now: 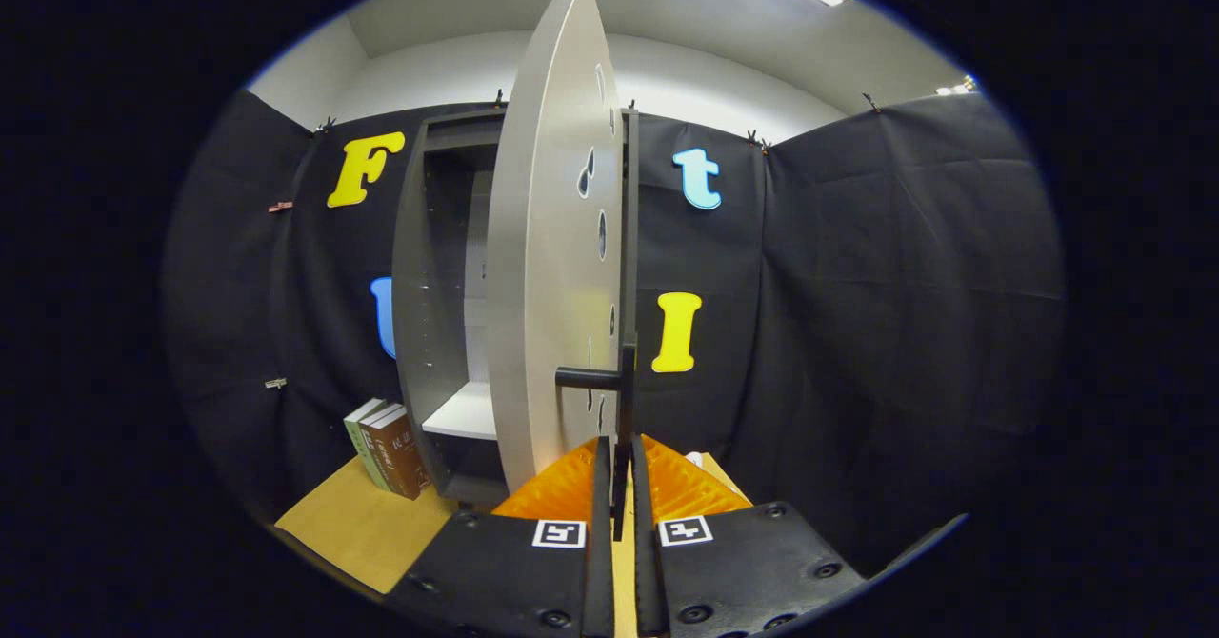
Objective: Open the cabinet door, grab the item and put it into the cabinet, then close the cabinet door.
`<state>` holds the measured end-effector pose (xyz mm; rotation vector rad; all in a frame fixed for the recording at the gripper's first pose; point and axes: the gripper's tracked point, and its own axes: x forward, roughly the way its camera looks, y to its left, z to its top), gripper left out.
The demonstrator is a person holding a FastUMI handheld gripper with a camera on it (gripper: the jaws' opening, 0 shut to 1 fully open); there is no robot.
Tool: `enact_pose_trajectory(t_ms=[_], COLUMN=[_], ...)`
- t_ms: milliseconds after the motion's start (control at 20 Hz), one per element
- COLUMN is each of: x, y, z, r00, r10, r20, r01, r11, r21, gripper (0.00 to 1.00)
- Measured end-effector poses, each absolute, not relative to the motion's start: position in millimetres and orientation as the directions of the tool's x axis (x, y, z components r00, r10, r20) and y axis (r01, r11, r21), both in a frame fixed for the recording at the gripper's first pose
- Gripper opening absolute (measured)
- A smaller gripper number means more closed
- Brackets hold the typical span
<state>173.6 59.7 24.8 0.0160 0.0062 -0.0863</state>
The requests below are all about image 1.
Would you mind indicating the black backdrop cloth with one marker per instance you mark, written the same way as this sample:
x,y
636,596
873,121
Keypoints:
x,y
905,286

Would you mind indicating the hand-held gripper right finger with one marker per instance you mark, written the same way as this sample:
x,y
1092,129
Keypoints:
x,y
646,571

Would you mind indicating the small ceiling light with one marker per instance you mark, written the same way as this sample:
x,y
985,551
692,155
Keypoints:
x,y
957,87

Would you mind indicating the green book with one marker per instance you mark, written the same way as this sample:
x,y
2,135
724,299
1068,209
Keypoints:
x,y
359,438

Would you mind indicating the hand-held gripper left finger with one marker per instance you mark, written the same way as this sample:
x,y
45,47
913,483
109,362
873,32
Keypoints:
x,y
602,562

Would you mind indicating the brown book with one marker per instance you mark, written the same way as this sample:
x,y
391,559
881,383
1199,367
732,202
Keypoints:
x,y
400,457

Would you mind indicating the grey cabinet body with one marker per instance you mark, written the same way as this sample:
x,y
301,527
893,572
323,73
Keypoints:
x,y
419,286

